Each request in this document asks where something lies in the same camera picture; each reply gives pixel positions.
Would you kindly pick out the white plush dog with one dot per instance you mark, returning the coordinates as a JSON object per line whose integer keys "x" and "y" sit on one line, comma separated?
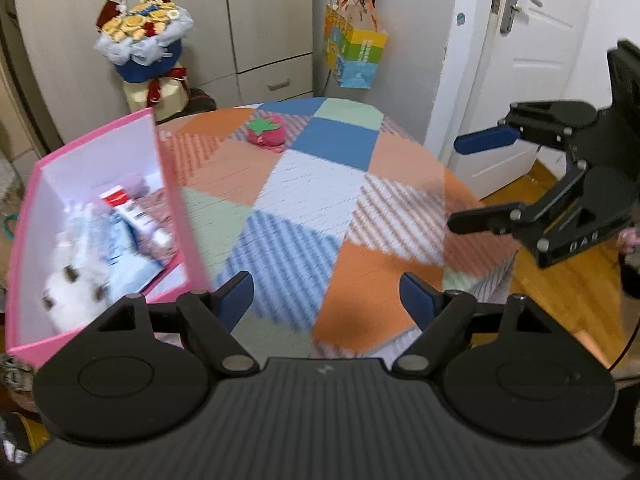
{"x": 70, "y": 300}

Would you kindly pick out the blue white wet wipes pack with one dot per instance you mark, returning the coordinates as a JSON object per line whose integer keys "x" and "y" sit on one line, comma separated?
{"x": 125, "y": 260}

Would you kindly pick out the colourful paper gift bag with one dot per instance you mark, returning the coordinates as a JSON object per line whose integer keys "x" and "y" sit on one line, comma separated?
{"x": 360, "y": 60}

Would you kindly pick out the patchwork blanket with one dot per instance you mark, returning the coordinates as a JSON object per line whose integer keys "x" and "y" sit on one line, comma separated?
{"x": 300, "y": 185}

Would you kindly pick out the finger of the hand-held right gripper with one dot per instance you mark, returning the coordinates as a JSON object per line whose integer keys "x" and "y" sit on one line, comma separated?
{"x": 482, "y": 141}
{"x": 480, "y": 220}

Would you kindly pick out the pink floral cloth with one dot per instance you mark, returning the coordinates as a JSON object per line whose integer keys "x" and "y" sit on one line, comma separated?
{"x": 162, "y": 207}

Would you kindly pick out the person's right hand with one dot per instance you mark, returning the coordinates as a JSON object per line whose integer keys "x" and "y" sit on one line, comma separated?
{"x": 631, "y": 241}

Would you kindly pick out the teal round sticker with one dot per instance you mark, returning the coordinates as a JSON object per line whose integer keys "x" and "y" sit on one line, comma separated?
{"x": 460, "y": 19}

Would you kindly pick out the red strawberry plush toy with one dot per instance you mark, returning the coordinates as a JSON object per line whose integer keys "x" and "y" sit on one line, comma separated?
{"x": 267, "y": 135}

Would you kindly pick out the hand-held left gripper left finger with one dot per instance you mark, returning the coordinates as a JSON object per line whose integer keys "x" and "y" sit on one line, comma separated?
{"x": 239, "y": 300}

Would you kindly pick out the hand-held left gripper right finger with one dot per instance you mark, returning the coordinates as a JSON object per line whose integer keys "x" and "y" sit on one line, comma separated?
{"x": 416, "y": 301}

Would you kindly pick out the beige wardrobe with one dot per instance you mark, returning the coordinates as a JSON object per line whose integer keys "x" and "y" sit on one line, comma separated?
{"x": 260, "y": 20}

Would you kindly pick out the yellow flower bouquet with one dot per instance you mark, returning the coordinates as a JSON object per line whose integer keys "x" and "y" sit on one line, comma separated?
{"x": 145, "y": 60}

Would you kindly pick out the red envelope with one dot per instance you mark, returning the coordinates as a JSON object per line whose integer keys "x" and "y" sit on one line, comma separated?
{"x": 115, "y": 196}

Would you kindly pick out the white cream tube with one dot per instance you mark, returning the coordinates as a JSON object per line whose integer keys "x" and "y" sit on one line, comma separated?
{"x": 150, "y": 227}

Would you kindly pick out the white door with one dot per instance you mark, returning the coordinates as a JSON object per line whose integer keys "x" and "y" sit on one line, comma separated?
{"x": 525, "y": 85}

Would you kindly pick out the pink cardboard box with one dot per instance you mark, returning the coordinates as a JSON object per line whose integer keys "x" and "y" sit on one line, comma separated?
{"x": 177, "y": 205}

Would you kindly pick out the white mesh pouch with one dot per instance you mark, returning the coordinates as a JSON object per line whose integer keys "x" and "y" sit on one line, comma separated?
{"x": 75, "y": 230}

